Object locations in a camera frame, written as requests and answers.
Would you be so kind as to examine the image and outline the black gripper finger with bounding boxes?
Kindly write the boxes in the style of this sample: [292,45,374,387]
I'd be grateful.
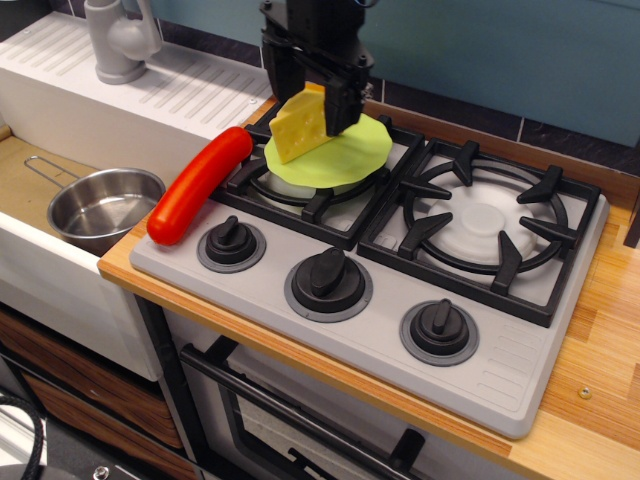
[324,79,362,137]
[263,43,305,104]

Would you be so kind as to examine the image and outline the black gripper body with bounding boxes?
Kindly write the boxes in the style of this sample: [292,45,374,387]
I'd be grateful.
[260,1,374,92]

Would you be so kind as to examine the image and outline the yellow cheese wedge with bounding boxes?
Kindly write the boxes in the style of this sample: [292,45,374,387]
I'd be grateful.
[269,83,331,164]

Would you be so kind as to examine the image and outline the light green plate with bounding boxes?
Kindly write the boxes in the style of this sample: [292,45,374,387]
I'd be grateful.
[264,114,393,188]

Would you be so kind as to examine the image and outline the red toy sausage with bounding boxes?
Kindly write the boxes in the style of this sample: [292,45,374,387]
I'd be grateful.
[147,126,253,246]

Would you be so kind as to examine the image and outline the white sink unit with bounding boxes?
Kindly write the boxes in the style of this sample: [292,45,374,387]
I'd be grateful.
[1,13,271,381]

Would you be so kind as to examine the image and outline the small steel pot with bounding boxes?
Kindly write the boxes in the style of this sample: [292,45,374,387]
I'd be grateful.
[24,156,165,257]

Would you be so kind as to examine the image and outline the black left burner grate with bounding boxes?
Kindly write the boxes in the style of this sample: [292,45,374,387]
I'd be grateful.
[210,103,426,251]

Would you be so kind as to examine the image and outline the black burner grate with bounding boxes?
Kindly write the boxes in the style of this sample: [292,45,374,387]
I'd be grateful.
[210,103,426,251]
[358,139,609,327]

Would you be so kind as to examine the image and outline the grey toy faucet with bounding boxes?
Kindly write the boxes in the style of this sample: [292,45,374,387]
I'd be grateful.
[84,0,162,85]

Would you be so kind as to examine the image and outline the black left stove knob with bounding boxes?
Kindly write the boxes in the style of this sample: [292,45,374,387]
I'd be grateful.
[197,215,267,274]

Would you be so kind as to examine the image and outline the black stove knob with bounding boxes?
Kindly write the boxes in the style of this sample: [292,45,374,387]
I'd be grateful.
[197,215,267,274]
[399,299,480,367]
[284,247,373,323]

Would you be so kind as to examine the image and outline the black middle stove knob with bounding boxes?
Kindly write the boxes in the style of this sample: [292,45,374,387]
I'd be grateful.
[284,247,373,323]

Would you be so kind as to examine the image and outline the grey toy stove top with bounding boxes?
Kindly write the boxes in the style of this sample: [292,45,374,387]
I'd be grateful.
[128,92,611,441]

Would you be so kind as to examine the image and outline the black right burner grate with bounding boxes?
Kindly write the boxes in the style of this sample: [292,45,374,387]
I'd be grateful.
[358,139,609,327]

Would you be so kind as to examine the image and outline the black right stove knob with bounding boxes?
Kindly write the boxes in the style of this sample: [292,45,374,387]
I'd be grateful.
[399,299,480,367]

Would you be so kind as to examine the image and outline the wooden drawer fronts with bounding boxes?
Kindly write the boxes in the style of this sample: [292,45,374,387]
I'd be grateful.
[1,305,197,479]

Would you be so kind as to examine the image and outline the teal right wall cabinet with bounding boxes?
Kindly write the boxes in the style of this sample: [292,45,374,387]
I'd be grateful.
[359,1,639,147]

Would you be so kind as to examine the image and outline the oven door with black handle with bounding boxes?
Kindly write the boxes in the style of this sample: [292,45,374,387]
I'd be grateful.
[166,312,514,479]

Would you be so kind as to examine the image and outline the black braided cable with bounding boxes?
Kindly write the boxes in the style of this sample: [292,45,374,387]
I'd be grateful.
[0,392,49,480]

